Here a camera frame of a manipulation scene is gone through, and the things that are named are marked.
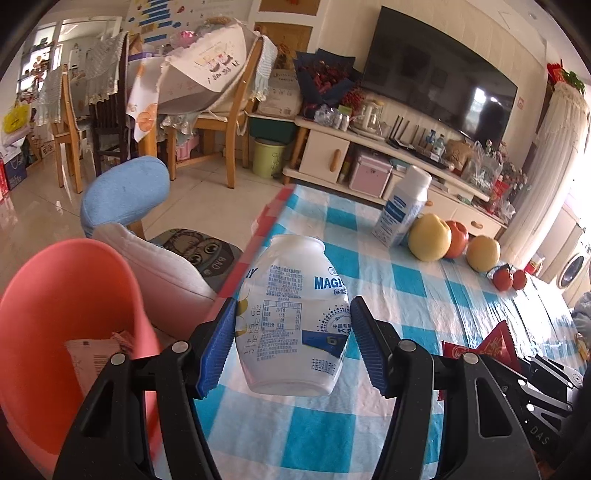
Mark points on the pink trash bin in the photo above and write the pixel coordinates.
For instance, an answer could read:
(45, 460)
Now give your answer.
(78, 289)

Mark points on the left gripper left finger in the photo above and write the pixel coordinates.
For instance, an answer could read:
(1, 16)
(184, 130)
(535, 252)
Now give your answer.
(108, 438)

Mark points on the yellow pear right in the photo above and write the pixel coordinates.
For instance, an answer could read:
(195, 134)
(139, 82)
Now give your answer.
(483, 253)

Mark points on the dark flower bouquet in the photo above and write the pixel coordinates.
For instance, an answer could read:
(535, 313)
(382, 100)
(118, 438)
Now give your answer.
(327, 79)

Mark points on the tall white milk bottle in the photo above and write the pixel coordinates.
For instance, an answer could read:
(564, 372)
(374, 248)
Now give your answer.
(408, 198)

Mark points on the red apple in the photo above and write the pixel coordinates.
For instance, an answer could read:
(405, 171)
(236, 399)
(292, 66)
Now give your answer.
(460, 239)

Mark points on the grey wipes packet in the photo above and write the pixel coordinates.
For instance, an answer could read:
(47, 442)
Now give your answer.
(88, 359)

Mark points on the white standing air conditioner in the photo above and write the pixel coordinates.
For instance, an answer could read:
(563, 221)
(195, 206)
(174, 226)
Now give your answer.
(561, 138)

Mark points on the wooden chair with cloth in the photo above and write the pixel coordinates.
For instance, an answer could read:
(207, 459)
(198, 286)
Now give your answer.
(208, 86)

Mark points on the blue checkered tablecloth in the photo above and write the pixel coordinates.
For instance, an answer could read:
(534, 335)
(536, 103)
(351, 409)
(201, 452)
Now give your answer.
(340, 436)

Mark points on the small white yogurt bottle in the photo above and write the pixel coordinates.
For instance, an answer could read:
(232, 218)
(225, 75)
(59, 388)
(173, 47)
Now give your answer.
(292, 321)

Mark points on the tangerine with leaf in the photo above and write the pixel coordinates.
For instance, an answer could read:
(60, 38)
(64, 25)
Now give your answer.
(501, 277)

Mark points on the small tangerine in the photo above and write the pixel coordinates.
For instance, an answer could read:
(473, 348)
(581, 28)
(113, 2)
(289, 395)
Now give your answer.
(520, 279)

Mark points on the yellow pear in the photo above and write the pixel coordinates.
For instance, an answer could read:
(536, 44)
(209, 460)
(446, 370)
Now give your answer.
(429, 238)
(483, 253)

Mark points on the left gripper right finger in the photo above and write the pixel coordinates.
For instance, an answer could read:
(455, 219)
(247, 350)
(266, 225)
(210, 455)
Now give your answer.
(482, 436)

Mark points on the red candy wrapper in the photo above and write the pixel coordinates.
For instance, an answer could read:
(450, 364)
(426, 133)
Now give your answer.
(499, 344)

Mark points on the white tv cabinet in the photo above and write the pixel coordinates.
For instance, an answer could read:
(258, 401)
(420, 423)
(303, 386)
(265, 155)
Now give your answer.
(325, 157)

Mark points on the pink storage box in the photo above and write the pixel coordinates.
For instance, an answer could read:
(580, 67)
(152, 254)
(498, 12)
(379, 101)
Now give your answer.
(370, 176)

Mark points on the black flat television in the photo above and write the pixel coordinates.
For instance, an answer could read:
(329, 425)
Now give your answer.
(423, 68)

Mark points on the white electric kettle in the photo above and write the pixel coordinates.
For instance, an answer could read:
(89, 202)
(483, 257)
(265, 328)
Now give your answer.
(368, 119)

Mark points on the green waste bucket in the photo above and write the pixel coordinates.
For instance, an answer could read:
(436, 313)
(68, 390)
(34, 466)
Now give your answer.
(267, 160)

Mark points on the yellow pear left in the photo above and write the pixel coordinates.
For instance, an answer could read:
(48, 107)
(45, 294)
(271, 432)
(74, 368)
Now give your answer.
(429, 238)

